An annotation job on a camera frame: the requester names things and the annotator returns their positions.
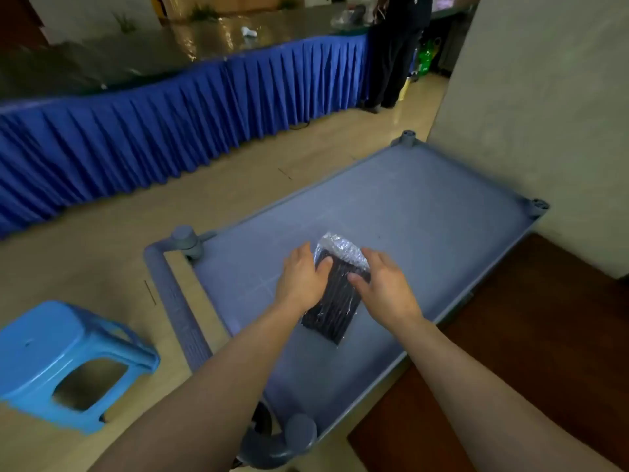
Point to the person's right hand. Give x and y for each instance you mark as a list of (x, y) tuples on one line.
[(388, 299)]

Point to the person's left hand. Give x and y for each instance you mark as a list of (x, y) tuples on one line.
[(300, 285)]

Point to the bundle of black chopsticks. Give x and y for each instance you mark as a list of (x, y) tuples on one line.
[(334, 309)]

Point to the clear plastic bag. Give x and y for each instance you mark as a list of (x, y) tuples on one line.
[(339, 248)]

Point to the person's left forearm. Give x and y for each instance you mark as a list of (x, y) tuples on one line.
[(221, 388)]

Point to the person's right forearm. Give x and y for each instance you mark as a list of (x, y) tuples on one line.
[(467, 398)]

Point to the grey plastic cart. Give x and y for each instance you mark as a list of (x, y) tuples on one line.
[(393, 201)]

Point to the long table with blue skirt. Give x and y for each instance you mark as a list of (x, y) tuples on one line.
[(147, 127)]

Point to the green plastic bottle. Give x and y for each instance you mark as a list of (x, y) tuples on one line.
[(426, 58)]

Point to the white crumpled tissue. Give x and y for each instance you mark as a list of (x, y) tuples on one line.
[(248, 32)]

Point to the blue plastic stool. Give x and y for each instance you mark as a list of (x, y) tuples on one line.
[(39, 339)]

